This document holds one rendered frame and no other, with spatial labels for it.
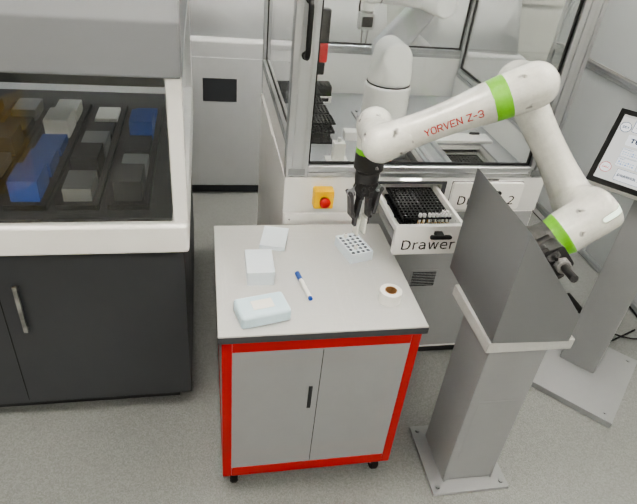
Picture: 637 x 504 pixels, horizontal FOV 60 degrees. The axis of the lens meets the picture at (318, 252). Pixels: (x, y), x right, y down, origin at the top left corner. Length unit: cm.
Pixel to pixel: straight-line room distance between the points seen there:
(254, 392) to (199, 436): 59
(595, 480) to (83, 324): 201
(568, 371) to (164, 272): 189
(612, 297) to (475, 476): 97
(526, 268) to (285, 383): 78
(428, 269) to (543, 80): 106
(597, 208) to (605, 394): 134
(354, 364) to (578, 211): 78
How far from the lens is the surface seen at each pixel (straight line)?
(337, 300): 172
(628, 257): 260
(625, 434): 280
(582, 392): 282
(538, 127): 177
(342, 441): 204
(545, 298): 167
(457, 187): 217
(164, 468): 225
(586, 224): 169
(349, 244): 192
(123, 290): 202
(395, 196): 204
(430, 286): 243
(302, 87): 186
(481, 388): 192
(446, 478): 229
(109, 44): 156
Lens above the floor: 185
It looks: 34 degrees down
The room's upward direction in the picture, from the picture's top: 6 degrees clockwise
